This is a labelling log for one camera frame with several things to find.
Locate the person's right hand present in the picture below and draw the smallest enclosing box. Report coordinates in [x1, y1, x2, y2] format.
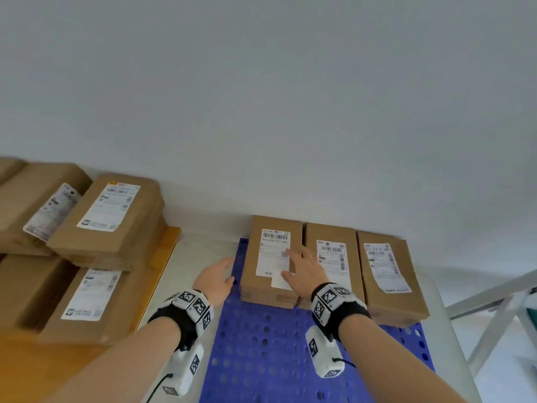
[281, 245, 331, 303]

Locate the person's left hand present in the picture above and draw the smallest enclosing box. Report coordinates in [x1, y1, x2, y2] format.
[191, 257, 235, 308]

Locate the blue perforated plastic pallet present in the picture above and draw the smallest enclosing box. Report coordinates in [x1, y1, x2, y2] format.
[200, 237, 436, 403]

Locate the pile of brown cardboard parcels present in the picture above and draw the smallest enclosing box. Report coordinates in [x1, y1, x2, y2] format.
[0, 157, 167, 347]

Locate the person's left forearm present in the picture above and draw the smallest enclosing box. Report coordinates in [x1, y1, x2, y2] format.
[46, 317, 182, 403]

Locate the person's right forearm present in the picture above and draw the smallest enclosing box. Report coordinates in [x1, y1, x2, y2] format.
[337, 314, 460, 403]

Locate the white low table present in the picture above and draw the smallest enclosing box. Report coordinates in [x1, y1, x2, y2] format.
[138, 235, 483, 403]

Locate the black wristband with marker tags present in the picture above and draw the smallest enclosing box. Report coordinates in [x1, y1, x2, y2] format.
[147, 290, 215, 353]
[310, 282, 373, 343]

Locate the grey metal shelf rack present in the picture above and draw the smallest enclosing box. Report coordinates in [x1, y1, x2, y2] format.
[444, 268, 537, 378]

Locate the orange wooden table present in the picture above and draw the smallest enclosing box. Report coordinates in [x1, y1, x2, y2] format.
[0, 225, 182, 403]

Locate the white marker-tagged wrist camera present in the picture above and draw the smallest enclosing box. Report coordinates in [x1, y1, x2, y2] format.
[161, 343, 205, 397]
[305, 326, 346, 379]

